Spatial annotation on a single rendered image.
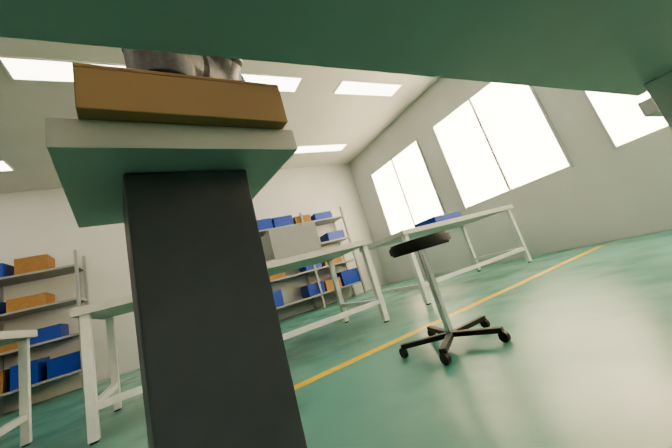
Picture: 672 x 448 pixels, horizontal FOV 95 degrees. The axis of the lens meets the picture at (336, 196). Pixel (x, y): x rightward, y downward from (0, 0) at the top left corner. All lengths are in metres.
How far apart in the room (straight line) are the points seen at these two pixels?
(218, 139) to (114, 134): 0.13
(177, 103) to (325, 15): 0.26
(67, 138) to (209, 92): 0.18
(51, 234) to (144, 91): 6.62
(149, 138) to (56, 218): 6.67
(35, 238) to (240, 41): 6.88
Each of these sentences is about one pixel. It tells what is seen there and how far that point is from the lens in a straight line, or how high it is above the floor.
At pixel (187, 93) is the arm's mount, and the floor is 0.78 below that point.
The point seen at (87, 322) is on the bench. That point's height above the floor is 0.65.
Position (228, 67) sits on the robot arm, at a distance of 0.80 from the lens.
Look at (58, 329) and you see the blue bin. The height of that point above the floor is 0.89.
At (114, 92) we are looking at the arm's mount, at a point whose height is 0.77.
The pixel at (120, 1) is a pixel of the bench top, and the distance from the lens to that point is 0.28.
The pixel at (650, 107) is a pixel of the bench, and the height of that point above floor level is 0.72.
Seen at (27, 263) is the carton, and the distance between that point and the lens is 6.47.
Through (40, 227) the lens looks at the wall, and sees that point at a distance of 7.14.
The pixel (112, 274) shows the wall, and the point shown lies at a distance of 6.73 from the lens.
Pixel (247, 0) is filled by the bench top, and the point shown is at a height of 0.70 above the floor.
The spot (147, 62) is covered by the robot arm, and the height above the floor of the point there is 0.94.
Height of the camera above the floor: 0.49
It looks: 14 degrees up
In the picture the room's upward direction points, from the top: 16 degrees counter-clockwise
